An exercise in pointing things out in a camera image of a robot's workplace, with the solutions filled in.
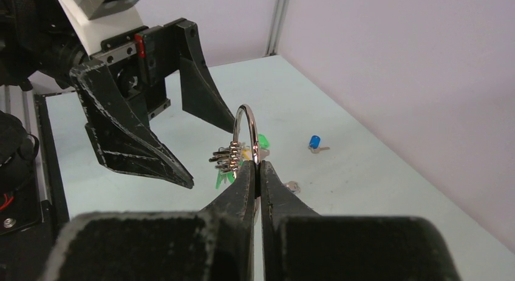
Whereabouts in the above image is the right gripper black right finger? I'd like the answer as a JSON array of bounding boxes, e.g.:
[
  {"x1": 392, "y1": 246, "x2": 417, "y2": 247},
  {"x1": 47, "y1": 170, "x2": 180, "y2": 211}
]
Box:
[{"x1": 259, "y1": 161, "x2": 460, "y2": 280}]

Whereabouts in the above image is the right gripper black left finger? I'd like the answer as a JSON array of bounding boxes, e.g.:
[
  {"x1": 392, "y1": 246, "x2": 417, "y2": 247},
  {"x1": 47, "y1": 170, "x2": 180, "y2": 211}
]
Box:
[{"x1": 40, "y1": 161, "x2": 256, "y2": 280}]

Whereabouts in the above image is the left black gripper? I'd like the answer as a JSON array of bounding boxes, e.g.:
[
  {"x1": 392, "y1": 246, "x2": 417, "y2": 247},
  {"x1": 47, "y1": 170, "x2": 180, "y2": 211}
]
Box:
[{"x1": 24, "y1": 18, "x2": 236, "y2": 190}]

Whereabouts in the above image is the bunch of silver keys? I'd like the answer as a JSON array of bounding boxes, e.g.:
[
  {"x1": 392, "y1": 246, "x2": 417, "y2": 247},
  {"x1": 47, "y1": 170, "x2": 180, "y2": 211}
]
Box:
[{"x1": 208, "y1": 141, "x2": 244, "y2": 174}]

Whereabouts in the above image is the metal wire keyring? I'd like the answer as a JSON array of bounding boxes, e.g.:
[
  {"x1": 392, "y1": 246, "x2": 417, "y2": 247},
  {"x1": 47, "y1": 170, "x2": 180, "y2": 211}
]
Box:
[{"x1": 231, "y1": 104, "x2": 261, "y2": 165}]

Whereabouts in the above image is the blue tagged brass key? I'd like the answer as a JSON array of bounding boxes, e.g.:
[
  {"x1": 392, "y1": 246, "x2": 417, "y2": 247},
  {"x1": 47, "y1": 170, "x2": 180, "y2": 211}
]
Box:
[{"x1": 284, "y1": 181, "x2": 301, "y2": 195}]

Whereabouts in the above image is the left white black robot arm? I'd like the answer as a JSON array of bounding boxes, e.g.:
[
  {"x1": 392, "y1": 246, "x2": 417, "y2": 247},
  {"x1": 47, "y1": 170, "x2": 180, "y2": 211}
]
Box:
[{"x1": 1, "y1": 0, "x2": 234, "y2": 188}]

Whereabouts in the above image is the blue capped key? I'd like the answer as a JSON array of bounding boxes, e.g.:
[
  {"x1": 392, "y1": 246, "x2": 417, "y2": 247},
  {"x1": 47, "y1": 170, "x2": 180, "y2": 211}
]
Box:
[{"x1": 308, "y1": 135, "x2": 330, "y2": 154}]

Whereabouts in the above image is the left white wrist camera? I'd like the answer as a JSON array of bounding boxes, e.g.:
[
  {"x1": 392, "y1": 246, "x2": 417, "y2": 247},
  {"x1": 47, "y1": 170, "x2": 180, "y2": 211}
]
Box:
[{"x1": 57, "y1": 0, "x2": 143, "y2": 55}]

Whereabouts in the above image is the left aluminium frame post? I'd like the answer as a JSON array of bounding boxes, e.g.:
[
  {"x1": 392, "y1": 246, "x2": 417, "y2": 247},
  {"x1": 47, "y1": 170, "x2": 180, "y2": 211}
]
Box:
[{"x1": 265, "y1": 0, "x2": 290, "y2": 56}]

